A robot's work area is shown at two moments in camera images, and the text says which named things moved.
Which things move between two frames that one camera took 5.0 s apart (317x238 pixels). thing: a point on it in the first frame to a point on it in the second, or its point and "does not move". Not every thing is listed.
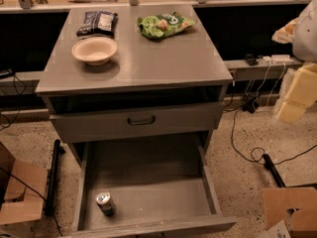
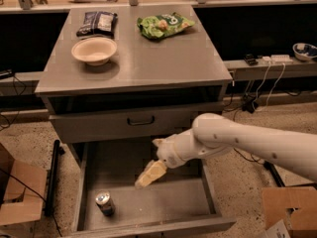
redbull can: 106,202 does not move
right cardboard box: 295,206 does not move
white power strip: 278,59 does not move
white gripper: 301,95 to 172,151
